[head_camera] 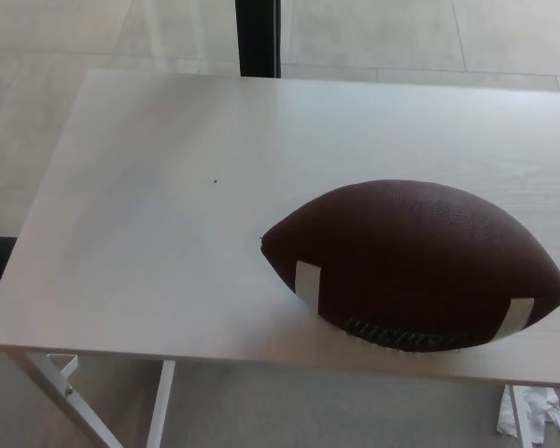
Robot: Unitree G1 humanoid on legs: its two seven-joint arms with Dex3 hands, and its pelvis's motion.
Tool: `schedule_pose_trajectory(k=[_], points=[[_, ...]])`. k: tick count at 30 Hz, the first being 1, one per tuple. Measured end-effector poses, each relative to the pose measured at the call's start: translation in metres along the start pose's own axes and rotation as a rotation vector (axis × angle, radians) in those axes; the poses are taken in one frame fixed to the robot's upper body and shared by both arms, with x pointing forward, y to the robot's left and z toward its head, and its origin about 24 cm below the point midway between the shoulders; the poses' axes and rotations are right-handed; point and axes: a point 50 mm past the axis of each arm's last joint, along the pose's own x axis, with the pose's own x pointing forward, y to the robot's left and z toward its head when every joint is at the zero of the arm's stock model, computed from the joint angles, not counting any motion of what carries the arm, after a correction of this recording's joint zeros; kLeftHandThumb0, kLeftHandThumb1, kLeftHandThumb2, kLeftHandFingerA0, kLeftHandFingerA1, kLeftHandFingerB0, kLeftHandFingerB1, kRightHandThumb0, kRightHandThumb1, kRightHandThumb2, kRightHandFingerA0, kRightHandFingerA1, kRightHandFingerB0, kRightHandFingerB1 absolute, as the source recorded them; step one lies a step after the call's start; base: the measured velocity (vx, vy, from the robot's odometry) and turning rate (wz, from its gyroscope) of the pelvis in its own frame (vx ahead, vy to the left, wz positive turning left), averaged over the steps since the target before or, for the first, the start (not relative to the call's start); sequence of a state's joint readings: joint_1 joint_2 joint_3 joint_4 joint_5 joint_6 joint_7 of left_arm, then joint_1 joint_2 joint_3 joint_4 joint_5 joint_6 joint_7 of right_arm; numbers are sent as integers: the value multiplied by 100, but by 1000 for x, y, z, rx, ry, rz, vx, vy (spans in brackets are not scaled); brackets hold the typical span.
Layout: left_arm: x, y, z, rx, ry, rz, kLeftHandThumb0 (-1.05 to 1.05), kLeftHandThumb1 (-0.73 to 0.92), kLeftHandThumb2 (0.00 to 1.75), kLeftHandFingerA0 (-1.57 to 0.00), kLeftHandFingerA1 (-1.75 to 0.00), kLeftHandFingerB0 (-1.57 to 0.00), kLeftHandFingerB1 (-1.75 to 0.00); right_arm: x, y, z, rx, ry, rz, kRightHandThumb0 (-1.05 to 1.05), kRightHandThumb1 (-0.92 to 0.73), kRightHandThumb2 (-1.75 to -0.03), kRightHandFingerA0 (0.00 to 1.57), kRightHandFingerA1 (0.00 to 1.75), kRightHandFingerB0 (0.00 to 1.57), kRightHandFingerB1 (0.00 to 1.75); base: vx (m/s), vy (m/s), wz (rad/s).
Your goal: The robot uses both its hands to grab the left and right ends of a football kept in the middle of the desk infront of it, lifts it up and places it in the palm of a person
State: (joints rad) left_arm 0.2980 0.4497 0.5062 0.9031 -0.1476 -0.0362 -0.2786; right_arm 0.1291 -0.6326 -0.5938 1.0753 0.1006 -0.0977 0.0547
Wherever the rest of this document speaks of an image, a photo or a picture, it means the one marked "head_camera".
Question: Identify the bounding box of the brown leather Franklin football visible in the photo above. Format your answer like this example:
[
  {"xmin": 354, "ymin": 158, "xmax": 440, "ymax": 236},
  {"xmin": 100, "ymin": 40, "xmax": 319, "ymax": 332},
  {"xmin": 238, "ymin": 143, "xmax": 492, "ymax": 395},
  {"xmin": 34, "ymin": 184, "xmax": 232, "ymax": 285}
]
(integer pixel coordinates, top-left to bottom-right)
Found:
[{"xmin": 259, "ymin": 178, "xmax": 560, "ymax": 357}]

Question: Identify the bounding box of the white crumpled paper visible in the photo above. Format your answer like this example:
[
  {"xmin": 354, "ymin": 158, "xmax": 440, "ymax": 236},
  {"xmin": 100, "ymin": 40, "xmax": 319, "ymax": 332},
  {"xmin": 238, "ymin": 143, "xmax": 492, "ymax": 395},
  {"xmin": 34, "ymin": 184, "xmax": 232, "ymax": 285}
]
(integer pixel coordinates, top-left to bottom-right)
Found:
[{"xmin": 496, "ymin": 385, "xmax": 560, "ymax": 444}]

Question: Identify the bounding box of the black window frame post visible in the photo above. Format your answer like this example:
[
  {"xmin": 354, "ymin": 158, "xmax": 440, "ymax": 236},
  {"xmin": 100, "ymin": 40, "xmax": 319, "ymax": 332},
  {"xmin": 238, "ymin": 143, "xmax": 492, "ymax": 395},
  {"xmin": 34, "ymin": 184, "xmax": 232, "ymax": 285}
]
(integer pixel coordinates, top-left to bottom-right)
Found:
[{"xmin": 234, "ymin": 0, "xmax": 283, "ymax": 78}]

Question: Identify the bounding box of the white diagonal desk brace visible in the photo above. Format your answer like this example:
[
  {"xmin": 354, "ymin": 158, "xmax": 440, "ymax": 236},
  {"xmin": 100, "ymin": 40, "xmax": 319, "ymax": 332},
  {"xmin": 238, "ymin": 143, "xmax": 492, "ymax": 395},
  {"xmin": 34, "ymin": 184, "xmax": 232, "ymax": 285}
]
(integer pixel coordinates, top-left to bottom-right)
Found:
[{"xmin": 23, "ymin": 353, "xmax": 109, "ymax": 448}]

